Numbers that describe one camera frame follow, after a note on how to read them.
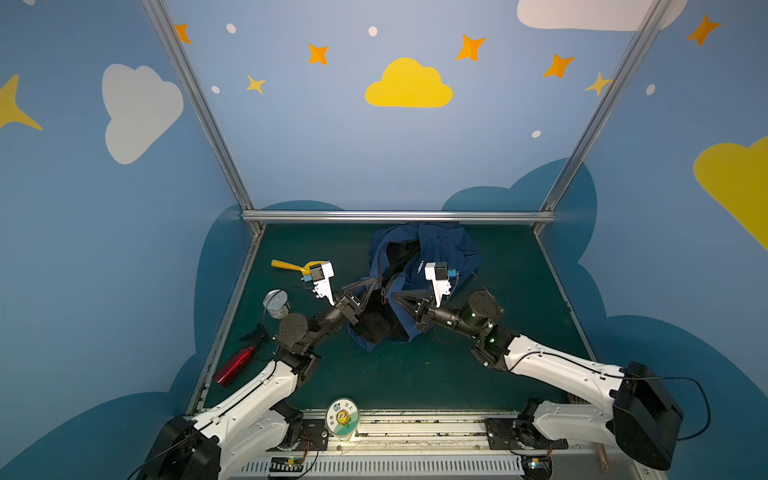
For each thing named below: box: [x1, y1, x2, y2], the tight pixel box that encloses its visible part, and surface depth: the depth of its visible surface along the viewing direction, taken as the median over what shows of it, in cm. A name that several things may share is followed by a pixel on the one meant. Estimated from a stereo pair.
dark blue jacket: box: [348, 222, 482, 352], surface depth 71 cm
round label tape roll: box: [326, 398, 360, 442], surface depth 72 cm
